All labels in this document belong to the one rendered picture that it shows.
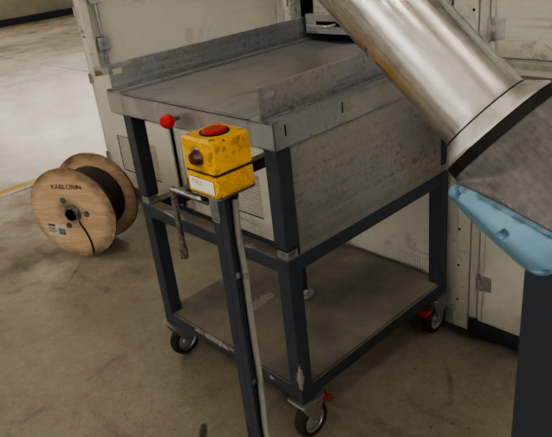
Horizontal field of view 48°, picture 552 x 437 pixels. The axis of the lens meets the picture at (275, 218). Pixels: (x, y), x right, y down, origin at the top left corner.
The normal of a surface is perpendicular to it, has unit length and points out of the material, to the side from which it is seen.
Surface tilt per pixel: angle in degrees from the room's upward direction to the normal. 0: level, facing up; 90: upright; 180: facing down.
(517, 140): 67
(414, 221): 90
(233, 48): 90
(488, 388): 0
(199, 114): 90
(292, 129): 90
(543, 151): 60
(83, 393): 0
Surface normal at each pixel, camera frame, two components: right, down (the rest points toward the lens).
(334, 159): 0.69, 0.25
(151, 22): 0.40, 0.36
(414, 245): -0.71, 0.37
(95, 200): -0.29, 0.44
